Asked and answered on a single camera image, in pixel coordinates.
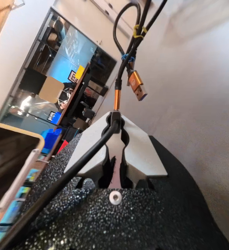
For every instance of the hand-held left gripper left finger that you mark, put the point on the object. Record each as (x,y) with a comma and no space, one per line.
(91,148)

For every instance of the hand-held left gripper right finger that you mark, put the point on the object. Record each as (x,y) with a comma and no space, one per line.
(143,154)

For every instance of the red plastic bin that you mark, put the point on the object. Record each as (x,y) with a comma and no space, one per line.
(63,146)

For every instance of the black boxy device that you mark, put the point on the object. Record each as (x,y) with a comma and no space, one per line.
(89,112)

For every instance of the wide blue plastic bin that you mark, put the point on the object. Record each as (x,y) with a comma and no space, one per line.
(56,136)

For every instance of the small blue plastic bin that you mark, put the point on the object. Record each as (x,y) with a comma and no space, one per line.
(57,118)

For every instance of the small printed tag card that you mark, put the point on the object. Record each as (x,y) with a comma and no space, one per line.
(51,116)

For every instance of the brown desk with black legs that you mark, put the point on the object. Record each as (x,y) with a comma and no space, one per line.
(75,97)

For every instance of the black tripod light stand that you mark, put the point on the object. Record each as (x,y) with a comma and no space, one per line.
(40,118)

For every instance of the printed tag sign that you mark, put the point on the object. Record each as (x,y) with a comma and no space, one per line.
(72,76)

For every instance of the yellow plastic bin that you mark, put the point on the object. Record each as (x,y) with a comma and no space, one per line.
(80,72)

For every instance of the white overhead phone stand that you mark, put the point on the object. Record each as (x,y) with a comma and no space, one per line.
(18,179)

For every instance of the tan framed dark panel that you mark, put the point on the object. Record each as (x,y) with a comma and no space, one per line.
(11,152)

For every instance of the blue twist tie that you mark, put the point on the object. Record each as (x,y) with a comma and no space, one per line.
(126,58)

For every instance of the yellow twist tie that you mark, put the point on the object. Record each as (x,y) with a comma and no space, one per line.
(136,32)

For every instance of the black wall screen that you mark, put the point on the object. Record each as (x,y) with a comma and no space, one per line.
(31,81)

